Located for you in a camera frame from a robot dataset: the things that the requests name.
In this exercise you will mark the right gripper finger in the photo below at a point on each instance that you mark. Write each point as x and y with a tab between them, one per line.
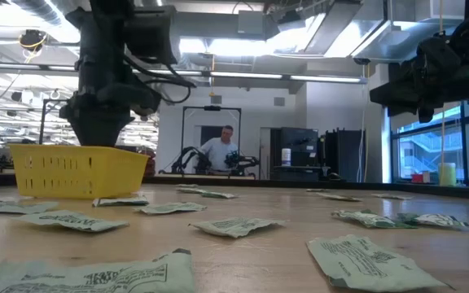
389	93
419	97

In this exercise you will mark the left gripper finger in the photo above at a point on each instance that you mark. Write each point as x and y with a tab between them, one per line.
100	132

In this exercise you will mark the yellow slotted plastic basket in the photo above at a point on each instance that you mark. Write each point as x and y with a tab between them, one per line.
75	171

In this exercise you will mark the green Truvia sweetener packet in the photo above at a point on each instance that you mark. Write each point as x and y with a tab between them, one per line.
10	207
186	185
169	208
366	219
71	221
365	264
191	190
391	196
316	190
234	227
120	201
218	195
340	197
96	276

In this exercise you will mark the green packets pair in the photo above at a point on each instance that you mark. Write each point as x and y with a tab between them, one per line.
438	220

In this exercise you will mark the black background robot arm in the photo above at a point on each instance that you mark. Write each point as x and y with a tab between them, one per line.
185	160
240	160

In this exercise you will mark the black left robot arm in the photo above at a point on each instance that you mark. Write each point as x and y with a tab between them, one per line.
108	28

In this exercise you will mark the narrow black cabinet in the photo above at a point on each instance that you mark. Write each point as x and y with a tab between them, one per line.
344	154

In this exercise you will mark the small white box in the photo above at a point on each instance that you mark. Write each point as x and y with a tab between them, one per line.
426	177

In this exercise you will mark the small red box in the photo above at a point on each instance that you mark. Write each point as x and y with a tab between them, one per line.
416	178

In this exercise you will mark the yellow-green plastic container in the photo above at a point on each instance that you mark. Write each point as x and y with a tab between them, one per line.
447	175

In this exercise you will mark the wide black cabinet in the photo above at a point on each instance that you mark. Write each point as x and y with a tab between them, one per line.
299	150

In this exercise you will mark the person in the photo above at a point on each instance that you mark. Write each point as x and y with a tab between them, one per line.
218	152

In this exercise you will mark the white wipes canister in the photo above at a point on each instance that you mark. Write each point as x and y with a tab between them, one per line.
286	157

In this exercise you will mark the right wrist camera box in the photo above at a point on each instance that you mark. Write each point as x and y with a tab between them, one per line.
438	57

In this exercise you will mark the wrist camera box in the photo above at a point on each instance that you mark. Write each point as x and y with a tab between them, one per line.
438	57
151	36

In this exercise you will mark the black dome security camera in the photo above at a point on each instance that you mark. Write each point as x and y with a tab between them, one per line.
361	61

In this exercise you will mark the black background rig frame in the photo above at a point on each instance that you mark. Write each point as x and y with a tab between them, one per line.
212	108
42	122

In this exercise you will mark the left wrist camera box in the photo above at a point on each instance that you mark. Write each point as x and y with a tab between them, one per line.
151	36

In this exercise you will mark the black aluminium table frame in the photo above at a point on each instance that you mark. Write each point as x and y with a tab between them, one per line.
442	191

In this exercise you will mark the grey wall vent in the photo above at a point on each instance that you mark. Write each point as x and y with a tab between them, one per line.
216	99
279	101

